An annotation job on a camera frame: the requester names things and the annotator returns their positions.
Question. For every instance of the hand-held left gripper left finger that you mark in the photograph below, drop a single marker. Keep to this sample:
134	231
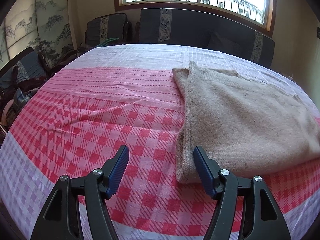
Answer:
117	172

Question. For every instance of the teal plastic item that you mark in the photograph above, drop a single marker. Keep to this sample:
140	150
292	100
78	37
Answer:
110	41

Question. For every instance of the dark cushioned armchair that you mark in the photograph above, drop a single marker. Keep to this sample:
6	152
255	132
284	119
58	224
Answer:
115	27

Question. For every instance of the dark cushioned sofa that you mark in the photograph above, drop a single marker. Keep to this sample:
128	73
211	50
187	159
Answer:
195	27

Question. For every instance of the beige knitted sweater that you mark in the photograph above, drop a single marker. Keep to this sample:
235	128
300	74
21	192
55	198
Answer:
237	120

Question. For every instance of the pink checkered bedsheet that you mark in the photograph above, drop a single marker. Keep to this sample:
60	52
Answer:
100	110

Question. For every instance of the painted folding screen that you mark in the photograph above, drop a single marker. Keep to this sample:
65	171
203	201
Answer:
50	22

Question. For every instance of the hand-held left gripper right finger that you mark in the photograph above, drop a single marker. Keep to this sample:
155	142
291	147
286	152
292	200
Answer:
203	172

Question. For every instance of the pile of clothes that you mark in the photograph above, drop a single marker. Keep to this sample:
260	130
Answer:
17	97

